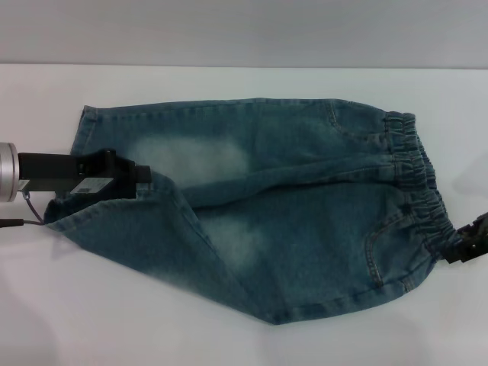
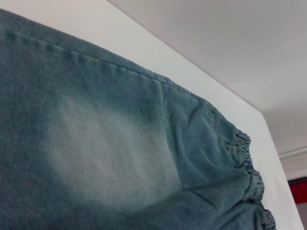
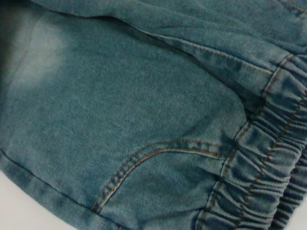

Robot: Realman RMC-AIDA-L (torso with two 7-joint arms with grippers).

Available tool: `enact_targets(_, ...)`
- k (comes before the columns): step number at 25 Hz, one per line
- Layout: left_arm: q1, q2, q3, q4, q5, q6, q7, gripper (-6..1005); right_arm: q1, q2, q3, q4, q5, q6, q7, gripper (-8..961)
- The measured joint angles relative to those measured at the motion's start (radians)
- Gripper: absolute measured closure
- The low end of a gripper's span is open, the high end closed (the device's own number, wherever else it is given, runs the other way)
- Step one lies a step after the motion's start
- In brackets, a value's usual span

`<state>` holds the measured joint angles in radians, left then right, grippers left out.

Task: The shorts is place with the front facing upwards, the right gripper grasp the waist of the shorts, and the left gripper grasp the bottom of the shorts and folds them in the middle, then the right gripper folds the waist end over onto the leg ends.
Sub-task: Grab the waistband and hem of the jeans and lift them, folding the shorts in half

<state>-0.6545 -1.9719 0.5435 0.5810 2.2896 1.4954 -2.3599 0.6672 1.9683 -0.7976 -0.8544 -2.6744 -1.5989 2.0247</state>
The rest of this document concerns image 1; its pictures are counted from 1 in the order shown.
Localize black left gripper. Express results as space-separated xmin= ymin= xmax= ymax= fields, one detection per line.
xmin=16 ymin=149 xmax=153 ymax=200

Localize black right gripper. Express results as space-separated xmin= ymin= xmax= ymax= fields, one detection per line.
xmin=437 ymin=212 xmax=488 ymax=265

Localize blue denim shorts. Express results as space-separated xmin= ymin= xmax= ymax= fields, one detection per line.
xmin=42 ymin=97 xmax=461 ymax=327

